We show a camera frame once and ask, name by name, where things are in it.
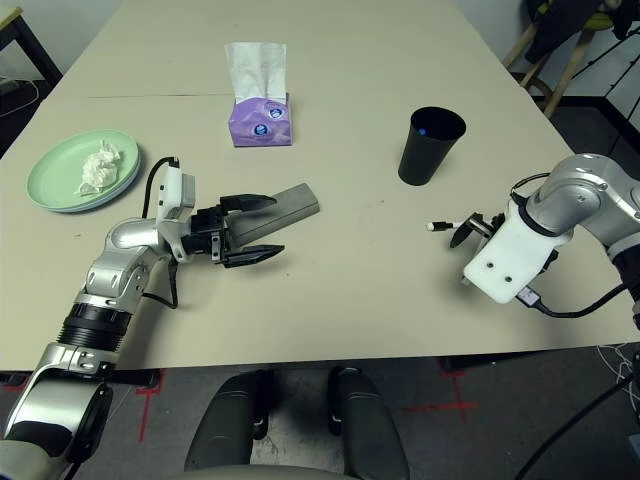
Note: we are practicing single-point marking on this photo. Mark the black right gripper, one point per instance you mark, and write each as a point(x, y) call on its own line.
point(487, 224)

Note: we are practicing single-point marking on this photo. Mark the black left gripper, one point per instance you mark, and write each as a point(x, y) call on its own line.
point(207, 232)

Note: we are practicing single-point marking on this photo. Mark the white marker black cap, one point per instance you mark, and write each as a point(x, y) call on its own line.
point(440, 226)

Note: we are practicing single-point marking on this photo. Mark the grey glasses case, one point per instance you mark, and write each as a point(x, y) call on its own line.
point(290, 210)

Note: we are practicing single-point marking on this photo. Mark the white tissue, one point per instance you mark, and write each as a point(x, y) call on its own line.
point(97, 170)

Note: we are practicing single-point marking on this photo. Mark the green plate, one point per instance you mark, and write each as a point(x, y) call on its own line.
point(55, 175)

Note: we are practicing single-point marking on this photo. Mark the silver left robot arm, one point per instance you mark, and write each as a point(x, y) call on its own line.
point(115, 260)

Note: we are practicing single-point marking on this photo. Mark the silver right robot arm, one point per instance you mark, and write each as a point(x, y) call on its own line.
point(580, 190)

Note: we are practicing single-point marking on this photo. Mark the black cup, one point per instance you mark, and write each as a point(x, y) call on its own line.
point(425, 160)

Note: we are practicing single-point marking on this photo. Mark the purple tissue pack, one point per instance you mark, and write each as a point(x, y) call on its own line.
point(260, 125)

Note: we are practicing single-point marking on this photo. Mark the blue plate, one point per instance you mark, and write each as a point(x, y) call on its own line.
point(127, 192)

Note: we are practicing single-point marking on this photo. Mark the wooden chair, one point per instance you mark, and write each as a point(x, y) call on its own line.
point(565, 75)

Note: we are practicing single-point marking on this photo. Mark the grey left robot leg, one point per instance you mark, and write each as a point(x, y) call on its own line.
point(225, 430)

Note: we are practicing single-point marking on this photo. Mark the grey robot leg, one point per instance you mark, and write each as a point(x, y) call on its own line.
point(225, 430)
point(365, 425)

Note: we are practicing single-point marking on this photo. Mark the grey right robot leg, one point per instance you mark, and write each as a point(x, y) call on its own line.
point(365, 425)

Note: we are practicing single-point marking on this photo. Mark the black tripod stand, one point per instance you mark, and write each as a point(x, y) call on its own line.
point(620, 75)

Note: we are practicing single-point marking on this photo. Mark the dark jacket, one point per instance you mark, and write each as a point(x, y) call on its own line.
point(555, 25)

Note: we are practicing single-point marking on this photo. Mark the grey robot torso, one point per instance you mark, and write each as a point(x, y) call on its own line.
point(260, 475)

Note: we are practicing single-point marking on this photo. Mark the yellow green cloth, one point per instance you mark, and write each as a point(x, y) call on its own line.
point(597, 20)

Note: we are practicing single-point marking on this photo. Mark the wooden side table black legs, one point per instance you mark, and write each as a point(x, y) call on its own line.
point(15, 25)

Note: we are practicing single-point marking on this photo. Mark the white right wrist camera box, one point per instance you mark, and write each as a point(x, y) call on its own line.
point(515, 255)

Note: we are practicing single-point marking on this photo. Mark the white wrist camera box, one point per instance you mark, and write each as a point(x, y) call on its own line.
point(172, 195)
point(515, 255)

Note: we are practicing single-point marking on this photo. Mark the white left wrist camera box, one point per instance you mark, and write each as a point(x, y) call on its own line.
point(172, 195)

